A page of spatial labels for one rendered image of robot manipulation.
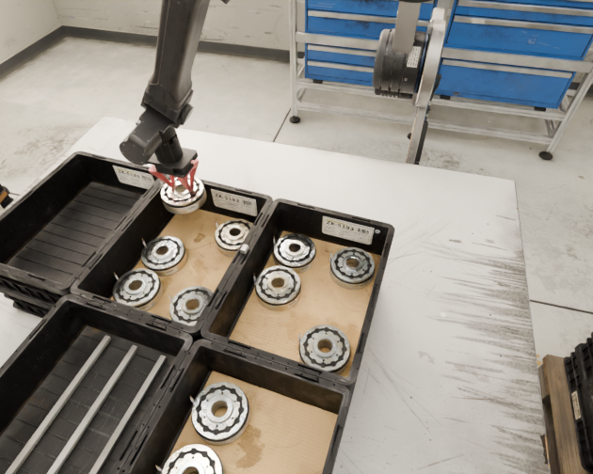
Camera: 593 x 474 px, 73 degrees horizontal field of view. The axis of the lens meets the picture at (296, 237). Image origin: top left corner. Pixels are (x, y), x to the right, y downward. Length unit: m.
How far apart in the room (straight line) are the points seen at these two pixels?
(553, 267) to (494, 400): 1.40
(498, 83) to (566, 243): 0.98
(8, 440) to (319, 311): 0.63
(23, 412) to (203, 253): 0.48
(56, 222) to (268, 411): 0.77
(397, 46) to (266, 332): 0.72
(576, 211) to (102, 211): 2.38
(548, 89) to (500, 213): 1.49
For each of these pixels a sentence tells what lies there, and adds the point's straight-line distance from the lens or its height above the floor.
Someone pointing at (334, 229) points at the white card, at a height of 0.88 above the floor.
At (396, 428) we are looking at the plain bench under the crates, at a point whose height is 0.70.
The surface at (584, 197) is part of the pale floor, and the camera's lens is 2.86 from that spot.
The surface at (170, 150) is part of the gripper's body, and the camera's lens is 0.90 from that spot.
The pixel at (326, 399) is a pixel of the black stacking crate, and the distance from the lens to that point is 0.78.
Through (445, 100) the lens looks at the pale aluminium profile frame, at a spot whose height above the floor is 0.30.
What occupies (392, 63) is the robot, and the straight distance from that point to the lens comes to 1.08.
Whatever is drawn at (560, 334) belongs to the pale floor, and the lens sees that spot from 2.14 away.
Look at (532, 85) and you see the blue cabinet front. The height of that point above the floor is 0.45.
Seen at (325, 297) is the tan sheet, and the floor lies 0.83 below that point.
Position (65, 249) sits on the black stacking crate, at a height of 0.83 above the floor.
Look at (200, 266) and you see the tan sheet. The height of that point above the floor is 0.83.
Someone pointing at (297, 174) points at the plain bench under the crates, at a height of 0.70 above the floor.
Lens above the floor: 1.61
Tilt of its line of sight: 49 degrees down
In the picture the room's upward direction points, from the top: 1 degrees counter-clockwise
